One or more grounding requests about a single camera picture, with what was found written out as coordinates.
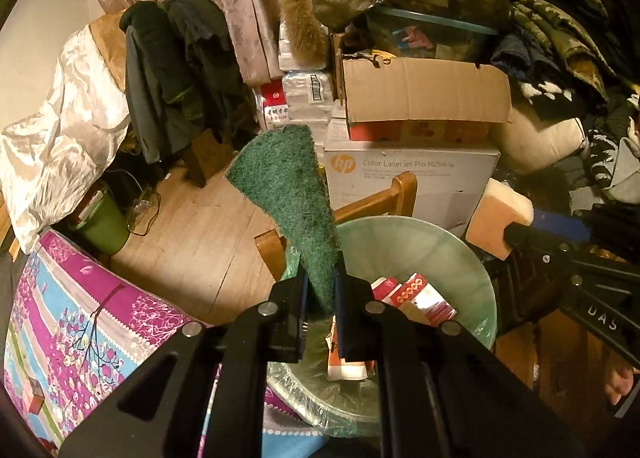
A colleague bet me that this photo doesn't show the clear container teal lid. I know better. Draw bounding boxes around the clear container teal lid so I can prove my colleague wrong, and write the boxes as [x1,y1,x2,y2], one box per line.
[367,5,501,61]

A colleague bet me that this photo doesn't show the cream cushion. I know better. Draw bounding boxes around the cream cushion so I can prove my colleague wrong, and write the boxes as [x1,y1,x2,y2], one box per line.
[492,108,588,174]

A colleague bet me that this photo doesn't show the pile of dark clothes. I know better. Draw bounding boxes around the pile of dark clothes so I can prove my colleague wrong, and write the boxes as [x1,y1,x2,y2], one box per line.
[490,0,640,204]

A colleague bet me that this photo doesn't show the striped floral bedsheet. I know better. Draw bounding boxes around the striped floral bedsheet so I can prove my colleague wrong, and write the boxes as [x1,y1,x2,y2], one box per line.
[2,230,326,458]

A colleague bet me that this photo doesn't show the trash bin with green liner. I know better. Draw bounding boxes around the trash bin with green liner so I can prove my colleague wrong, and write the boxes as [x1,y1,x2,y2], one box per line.
[265,217,498,439]

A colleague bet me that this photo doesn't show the red white carton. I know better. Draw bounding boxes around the red white carton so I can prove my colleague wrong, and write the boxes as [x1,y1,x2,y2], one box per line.
[260,80,291,131]

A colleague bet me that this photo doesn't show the silver satin pillow right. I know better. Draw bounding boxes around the silver satin pillow right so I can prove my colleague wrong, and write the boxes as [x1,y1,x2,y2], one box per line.
[0,23,131,254]

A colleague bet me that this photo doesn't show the yellow sponge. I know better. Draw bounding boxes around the yellow sponge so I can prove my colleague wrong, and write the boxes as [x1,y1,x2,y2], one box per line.
[465,178,536,260]

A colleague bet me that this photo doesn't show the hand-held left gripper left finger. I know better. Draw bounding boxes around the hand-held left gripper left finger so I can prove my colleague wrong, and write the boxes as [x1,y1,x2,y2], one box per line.
[59,263,309,458]

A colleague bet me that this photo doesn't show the brown cardboard box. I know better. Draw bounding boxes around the brown cardboard box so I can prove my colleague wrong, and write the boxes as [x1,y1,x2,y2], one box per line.
[332,33,512,141]

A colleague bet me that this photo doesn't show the small brown box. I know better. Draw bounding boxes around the small brown box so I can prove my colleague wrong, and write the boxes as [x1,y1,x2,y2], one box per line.
[27,378,46,414]

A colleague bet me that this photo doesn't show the black floor cable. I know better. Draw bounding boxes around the black floor cable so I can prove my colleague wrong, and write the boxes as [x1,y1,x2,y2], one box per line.
[125,183,162,239]

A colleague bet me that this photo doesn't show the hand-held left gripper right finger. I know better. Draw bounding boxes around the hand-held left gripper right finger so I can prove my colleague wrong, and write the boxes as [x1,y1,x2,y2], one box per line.
[334,250,586,458]

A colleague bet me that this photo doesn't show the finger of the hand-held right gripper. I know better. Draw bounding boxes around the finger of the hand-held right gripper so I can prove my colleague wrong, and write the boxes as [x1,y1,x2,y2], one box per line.
[502,224,588,286]
[532,208,603,244]

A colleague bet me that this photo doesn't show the red patterned white box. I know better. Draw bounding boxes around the red patterned white box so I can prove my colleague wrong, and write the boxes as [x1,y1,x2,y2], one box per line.
[389,272,458,326]

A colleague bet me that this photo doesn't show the white printer box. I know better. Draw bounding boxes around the white printer box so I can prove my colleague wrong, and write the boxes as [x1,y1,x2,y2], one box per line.
[322,118,501,239]

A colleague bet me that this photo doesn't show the green scouring pad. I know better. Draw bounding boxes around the green scouring pad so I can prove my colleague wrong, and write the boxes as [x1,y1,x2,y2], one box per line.
[225,124,343,316]

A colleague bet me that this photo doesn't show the brown fur collar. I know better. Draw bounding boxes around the brown fur collar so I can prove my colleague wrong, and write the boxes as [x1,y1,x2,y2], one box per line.
[279,0,331,71]

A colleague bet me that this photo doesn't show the white plastic wrapped packs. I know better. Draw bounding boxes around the white plastic wrapped packs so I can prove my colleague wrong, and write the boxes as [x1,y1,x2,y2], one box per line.
[277,20,337,129]

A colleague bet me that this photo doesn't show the brown blanket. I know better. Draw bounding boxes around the brown blanket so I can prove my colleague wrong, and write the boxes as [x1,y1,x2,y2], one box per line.
[87,13,132,94]

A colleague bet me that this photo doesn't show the dark jacket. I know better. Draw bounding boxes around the dark jacket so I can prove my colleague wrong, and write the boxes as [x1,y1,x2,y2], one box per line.
[119,0,251,166]

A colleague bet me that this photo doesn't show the wooden chair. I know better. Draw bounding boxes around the wooden chair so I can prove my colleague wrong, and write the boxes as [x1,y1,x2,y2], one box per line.
[254,170,418,281]

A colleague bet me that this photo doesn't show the small green bin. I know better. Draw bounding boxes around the small green bin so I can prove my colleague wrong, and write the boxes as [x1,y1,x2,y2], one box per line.
[67,188,131,255]

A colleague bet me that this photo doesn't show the person's right hand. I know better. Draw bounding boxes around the person's right hand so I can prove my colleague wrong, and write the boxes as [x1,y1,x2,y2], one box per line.
[604,363,640,406]

